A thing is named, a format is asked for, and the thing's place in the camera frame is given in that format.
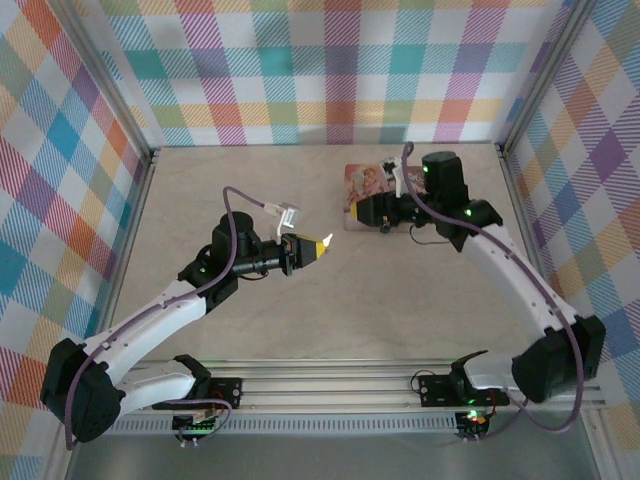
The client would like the small control circuit board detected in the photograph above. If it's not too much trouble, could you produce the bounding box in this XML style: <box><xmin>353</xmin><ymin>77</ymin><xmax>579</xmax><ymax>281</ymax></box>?
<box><xmin>456</xmin><ymin>408</ymin><xmax>490</xmax><ymax>437</ymax></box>
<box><xmin>171</xmin><ymin>408</ymin><xmax>222</xmax><ymax>437</ymax></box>

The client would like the grey metal sheet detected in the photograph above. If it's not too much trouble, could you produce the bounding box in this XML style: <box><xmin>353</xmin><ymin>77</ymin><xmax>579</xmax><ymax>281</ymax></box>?
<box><xmin>64</xmin><ymin>412</ymin><xmax>604</xmax><ymax>480</ymax></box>

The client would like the purple cable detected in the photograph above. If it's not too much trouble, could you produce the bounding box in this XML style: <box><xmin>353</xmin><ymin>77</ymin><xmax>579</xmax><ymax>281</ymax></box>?
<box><xmin>401</xmin><ymin>141</ymin><xmax>587</xmax><ymax>442</ymax></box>
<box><xmin>63</xmin><ymin>185</ymin><xmax>281</xmax><ymax>451</ymax></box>

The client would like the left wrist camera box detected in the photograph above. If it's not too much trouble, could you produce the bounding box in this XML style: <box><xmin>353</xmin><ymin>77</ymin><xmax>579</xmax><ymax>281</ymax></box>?
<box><xmin>262</xmin><ymin>199</ymin><xmax>303</xmax><ymax>242</ymax></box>

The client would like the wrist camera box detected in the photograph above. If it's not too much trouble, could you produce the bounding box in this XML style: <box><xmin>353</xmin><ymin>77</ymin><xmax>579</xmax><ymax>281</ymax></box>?
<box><xmin>380</xmin><ymin>155</ymin><xmax>407</xmax><ymax>199</ymax></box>
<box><xmin>262</xmin><ymin>199</ymin><xmax>303</xmax><ymax>242</ymax></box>

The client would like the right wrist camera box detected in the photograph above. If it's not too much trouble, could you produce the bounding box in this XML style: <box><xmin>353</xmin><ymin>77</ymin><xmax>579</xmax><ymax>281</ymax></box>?
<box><xmin>380</xmin><ymin>155</ymin><xmax>407</xmax><ymax>199</ymax></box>

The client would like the thin black cable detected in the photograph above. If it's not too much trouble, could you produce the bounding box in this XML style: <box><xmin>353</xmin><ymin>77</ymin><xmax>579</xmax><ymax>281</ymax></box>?
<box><xmin>408</xmin><ymin>223</ymin><xmax>452</xmax><ymax>247</ymax></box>

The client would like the aluminium frame rail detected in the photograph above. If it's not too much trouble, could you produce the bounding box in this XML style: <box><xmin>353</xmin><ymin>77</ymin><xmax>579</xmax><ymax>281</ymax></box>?
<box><xmin>495</xmin><ymin>142</ymin><xmax>624</xmax><ymax>480</ymax></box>
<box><xmin>42</xmin><ymin>147</ymin><xmax>160</xmax><ymax>480</ymax></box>

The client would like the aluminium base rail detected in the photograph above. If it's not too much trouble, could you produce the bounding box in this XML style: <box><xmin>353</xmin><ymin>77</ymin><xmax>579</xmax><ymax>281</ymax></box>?
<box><xmin>109</xmin><ymin>356</ymin><xmax>605</xmax><ymax>417</ymax></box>

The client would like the aluminium frame post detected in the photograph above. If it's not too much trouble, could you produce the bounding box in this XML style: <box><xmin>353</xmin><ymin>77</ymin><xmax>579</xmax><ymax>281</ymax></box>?
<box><xmin>497</xmin><ymin>0</ymin><xmax>596</xmax><ymax>156</ymax></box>
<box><xmin>55</xmin><ymin>0</ymin><xmax>159</xmax><ymax>157</ymax></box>

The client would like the slotted grey cable duct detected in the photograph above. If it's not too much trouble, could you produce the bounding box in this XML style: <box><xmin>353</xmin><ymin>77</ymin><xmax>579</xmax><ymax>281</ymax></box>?
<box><xmin>105</xmin><ymin>413</ymin><xmax>462</xmax><ymax>437</ymax></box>

